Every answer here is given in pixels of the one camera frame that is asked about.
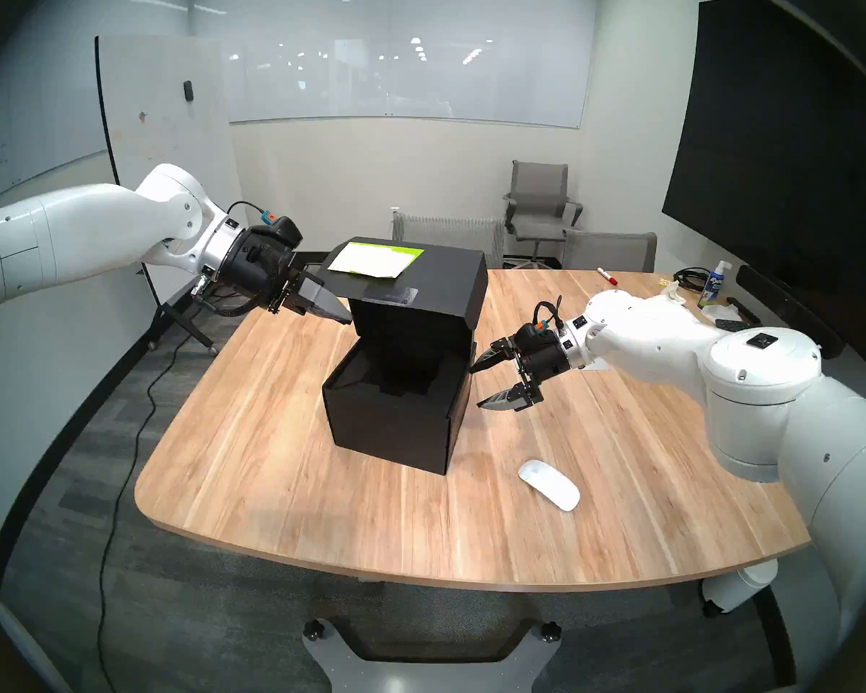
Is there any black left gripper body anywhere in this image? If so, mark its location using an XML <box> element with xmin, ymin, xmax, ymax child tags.
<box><xmin>224</xmin><ymin>245</ymin><xmax>308</xmax><ymax>316</ymax></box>

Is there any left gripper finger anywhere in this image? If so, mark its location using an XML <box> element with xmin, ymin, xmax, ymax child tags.
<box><xmin>288</xmin><ymin>270</ymin><xmax>353</xmax><ymax>323</ymax></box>
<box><xmin>282</xmin><ymin>305</ymin><xmax>353</xmax><ymax>327</ymax></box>

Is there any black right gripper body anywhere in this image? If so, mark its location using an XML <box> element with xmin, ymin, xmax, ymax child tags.
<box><xmin>508</xmin><ymin>340</ymin><xmax>573</xmax><ymax>411</ymax></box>

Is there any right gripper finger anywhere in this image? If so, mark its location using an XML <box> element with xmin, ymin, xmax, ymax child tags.
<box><xmin>470</xmin><ymin>337</ymin><xmax>520</xmax><ymax>373</ymax></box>
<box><xmin>476</xmin><ymin>383</ymin><xmax>543</xmax><ymax>413</ymax></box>

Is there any white computer mouse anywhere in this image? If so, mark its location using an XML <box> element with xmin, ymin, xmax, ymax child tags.
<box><xmin>517</xmin><ymin>459</ymin><xmax>582</xmax><ymax>513</ymax></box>

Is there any black cardboard box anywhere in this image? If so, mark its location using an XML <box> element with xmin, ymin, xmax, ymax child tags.
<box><xmin>307</xmin><ymin>237</ymin><xmax>489</xmax><ymax>476</ymax></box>

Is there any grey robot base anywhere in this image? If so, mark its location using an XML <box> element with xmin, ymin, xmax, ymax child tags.
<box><xmin>302</xmin><ymin>618</ymin><xmax>562</xmax><ymax>693</ymax></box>

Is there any pale yellow sticky note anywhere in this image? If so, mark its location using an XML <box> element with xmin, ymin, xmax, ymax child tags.
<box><xmin>361</xmin><ymin>248</ymin><xmax>414</xmax><ymax>278</ymax></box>

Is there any grey ribbed mesh chair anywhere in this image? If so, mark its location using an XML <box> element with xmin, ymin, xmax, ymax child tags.
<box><xmin>391</xmin><ymin>212</ymin><xmax>506</xmax><ymax>269</ymax></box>

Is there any grey office chair with armrests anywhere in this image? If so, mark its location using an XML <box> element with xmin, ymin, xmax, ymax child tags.
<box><xmin>503</xmin><ymin>160</ymin><xmax>584</xmax><ymax>266</ymax></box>

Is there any mobile whiteboard on stand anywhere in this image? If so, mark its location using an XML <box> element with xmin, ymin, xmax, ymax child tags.
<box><xmin>95</xmin><ymin>36</ymin><xmax>286</xmax><ymax>353</ymax></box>

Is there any whiteboard cleaner spray bottle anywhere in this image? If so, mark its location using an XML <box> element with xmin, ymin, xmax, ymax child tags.
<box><xmin>698</xmin><ymin>261</ymin><xmax>733</xmax><ymax>310</ymax></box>

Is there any black video sound bar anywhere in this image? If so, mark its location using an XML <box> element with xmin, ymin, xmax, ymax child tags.
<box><xmin>736</xmin><ymin>264</ymin><xmax>845</xmax><ymax>359</ymax></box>

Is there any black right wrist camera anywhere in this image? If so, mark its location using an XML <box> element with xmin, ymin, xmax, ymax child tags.
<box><xmin>516</xmin><ymin>321</ymin><xmax>561</xmax><ymax>348</ymax></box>

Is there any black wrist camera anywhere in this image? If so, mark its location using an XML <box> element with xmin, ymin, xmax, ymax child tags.
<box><xmin>249</xmin><ymin>215</ymin><xmax>305</xmax><ymax>253</ymax></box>
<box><xmin>516</xmin><ymin>321</ymin><xmax>561</xmax><ymax>348</ymax></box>

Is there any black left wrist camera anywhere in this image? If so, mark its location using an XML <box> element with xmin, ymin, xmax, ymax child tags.
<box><xmin>249</xmin><ymin>215</ymin><xmax>305</xmax><ymax>253</ymax></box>

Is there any black left wrist cable loop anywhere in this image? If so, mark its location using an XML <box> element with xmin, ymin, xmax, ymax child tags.
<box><xmin>191</xmin><ymin>286</ymin><xmax>261</xmax><ymax>318</ymax></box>

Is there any glass wall board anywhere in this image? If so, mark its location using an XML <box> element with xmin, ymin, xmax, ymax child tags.
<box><xmin>220</xmin><ymin>35</ymin><xmax>592</xmax><ymax>129</ymax></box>

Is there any wall whiteboard with writing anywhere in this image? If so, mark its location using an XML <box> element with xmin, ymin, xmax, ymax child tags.
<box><xmin>0</xmin><ymin>71</ymin><xmax>108</xmax><ymax>212</ymax></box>

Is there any large black wall screen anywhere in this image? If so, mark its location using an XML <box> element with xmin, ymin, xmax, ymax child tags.
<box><xmin>662</xmin><ymin>0</ymin><xmax>866</xmax><ymax>277</ymax></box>

